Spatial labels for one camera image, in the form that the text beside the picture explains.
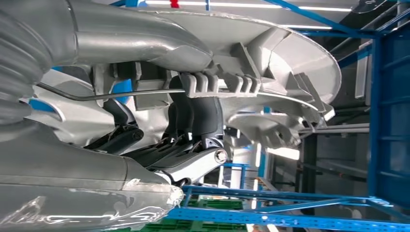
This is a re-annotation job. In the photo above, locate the blue metal shelf rack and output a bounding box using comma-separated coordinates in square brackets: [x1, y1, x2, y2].
[109, 0, 410, 232]

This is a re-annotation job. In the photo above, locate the green plastic crate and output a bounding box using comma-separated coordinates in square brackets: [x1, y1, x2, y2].
[109, 198, 245, 232]

